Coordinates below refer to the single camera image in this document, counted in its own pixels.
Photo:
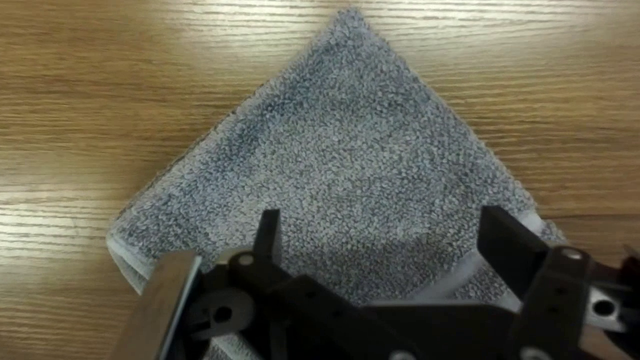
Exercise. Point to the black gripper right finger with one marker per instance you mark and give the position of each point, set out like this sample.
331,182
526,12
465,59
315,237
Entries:
521,256

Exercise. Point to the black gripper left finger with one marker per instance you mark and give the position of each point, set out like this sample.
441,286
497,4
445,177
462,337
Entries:
269,241

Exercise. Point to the grey towel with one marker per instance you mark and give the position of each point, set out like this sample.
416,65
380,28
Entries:
347,166

